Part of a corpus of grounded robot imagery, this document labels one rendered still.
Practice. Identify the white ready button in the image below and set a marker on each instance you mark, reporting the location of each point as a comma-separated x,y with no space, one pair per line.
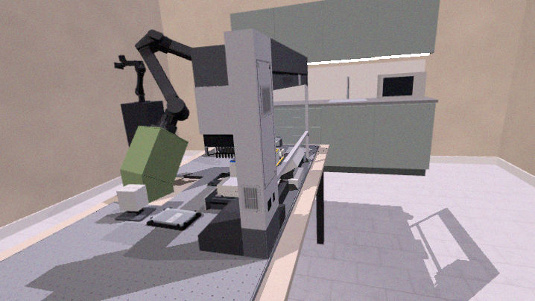
133,198

